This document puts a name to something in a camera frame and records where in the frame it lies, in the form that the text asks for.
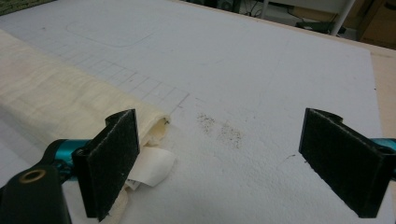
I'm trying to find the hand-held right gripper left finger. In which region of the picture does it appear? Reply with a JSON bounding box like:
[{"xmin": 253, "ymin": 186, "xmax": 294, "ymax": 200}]
[{"xmin": 46, "ymin": 108, "xmax": 140, "ymax": 222}]

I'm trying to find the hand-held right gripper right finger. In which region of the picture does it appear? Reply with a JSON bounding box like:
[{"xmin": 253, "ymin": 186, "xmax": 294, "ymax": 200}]
[{"xmin": 298, "ymin": 107, "xmax": 396, "ymax": 218}]

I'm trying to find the cream printed cloth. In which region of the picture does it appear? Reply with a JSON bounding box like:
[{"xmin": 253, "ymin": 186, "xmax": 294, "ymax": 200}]
[{"xmin": 0, "ymin": 29, "xmax": 177, "ymax": 224}]

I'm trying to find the white foam mat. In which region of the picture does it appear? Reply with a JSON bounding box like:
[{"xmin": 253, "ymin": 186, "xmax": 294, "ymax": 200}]
[{"xmin": 0, "ymin": 0, "xmax": 396, "ymax": 224}]

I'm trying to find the cardboard box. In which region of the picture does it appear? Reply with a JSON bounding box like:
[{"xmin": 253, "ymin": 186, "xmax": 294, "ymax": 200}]
[{"xmin": 358, "ymin": 0, "xmax": 396, "ymax": 49}]

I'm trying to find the white desk leg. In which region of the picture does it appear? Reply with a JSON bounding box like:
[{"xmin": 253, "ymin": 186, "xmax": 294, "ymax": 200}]
[{"xmin": 330, "ymin": 0, "xmax": 357, "ymax": 36}]

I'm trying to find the black computer tower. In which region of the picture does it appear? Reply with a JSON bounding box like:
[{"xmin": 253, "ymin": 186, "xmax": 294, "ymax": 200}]
[{"xmin": 218, "ymin": 0, "xmax": 242, "ymax": 13}]

